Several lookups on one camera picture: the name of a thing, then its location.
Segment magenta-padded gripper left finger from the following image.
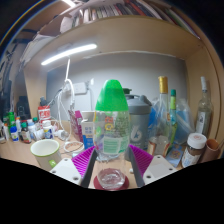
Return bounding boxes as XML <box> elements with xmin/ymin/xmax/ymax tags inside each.
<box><xmin>49</xmin><ymin>145</ymin><xmax>99</xmax><ymax>189</ymax></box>

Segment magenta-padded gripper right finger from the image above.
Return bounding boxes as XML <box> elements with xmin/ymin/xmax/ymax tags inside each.
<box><xmin>128</xmin><ymin>144</ymin><xmax>178</xmax><ymax>188</ymax></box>

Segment clear green-capped drink bottle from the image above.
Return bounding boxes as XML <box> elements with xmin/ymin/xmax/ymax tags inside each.
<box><xmin>92</xmin><ymin>79</ymin><xmax>131</xmax><ymax>191</ymax></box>

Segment brown jar with white lid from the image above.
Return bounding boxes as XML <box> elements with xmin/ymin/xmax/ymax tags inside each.
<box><xmin>181</xmin><ymin>132</ymin><xmax>208</xmax><ymax>169</ymax></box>

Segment gold-capped glass bottle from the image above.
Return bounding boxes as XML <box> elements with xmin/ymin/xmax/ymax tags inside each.
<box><xmin>148</xmin><ymin>75</ymin><xmax>171</xmax><ymax>156</ymax></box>

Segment blue and white carton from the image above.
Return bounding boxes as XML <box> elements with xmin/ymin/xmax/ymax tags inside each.
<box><xmin>80</xmin><ymin>111</ymin><xmax>98</xmax><ymax>150</ymax></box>

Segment pink carton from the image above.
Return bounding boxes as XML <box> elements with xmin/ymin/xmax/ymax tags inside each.
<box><xmin>68</xmin><ymin>109</ymin><xmax>84</xmax><ymax>143</ymax></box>

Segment grey shaker bottle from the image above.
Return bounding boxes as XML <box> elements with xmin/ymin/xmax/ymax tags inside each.
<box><xmin>124</xmin><ymin>94</ymin><xmax>153</xmax><ymax>151</ymax></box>

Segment blue plastic bag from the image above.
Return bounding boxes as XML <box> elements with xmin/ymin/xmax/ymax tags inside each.
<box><xmin>149</xmin><ymin>98</ymin><xmax>195</xmax><ymax>148</ymax></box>

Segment dark bottle with green cap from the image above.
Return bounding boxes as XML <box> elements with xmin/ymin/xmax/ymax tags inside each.
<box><xmin>20</xmin><ymin>122</ymin><xmax>32</xmax><ymax>144</ymax></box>

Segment green-capped glass bottle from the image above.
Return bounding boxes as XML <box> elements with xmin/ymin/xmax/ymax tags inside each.
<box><xmin>168</xmin><ymin>88</ymin><xmax>179</xmax><ymax>141</ymax></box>

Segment brown mug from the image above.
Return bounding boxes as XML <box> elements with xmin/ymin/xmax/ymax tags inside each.
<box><xmin>201</xmin><ymin>138</ymin><xmax>223</xmax><ymax>163</ymax></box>

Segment red and white canister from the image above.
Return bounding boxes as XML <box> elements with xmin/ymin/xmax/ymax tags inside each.
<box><xmin>37</xmin><ymin>105</ymin><xmax>52</xmax><ymax>129</ymax></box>

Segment white bottle with blue label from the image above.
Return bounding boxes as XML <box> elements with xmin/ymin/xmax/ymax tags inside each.
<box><xmin>9</xmin><ymin>125</ymin><xmax>20</xmax><ymax>142</ymax></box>

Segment clear glass bottle white cap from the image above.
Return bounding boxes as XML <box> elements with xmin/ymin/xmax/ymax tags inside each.
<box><xmin>194</xmin><ymin>76</ymin><xmax>214</xmax><ymax>138</ymax></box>

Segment green canister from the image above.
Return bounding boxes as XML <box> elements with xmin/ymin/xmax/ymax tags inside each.
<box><xmin>7</xmin><ymin>111</ymin><xmax>17</xmax><ymax>129</ymax></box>

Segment white power strip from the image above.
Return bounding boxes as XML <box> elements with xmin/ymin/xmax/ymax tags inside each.
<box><xmin>68</xmin><ymin>81</ymin><xmax>88</xmax><ymax>95</ymax></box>

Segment hanging clothes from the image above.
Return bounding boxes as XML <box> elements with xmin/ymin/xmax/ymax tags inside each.
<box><xmin>0</xmin><ymin>43</ymin><xmax>18</xmax><ymax>118</ymax></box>

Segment under-shelf light tube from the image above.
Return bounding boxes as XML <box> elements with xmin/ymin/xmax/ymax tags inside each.
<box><xmin>40</xmin><ymin>43</ymin><xmax>98</xmax><ymax>66</ymax></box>

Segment wooden shelf unit with books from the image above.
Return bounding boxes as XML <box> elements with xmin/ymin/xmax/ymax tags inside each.
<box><xmin>19</xmin><ymin>0</ymin><xmax>214</xmax><ymax>111</ymax></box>

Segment ceiling light tube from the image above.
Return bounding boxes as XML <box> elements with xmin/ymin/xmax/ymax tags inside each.
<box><xmin>61</xmin><ymin>0</ymin><xmax>77</xmax><ymax>8</ymax></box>

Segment white mug with green handle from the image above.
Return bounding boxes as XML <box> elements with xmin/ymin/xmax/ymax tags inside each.
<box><xmin>30</xmin><ymin>138</ymin><xmax>62</xmax><ymax>171</ymax></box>

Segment white cables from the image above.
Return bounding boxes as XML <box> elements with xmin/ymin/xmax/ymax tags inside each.
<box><xmin>49</xmin><ymin>78</ymin><xmax>76</xmax><ymax>134</ymax></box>

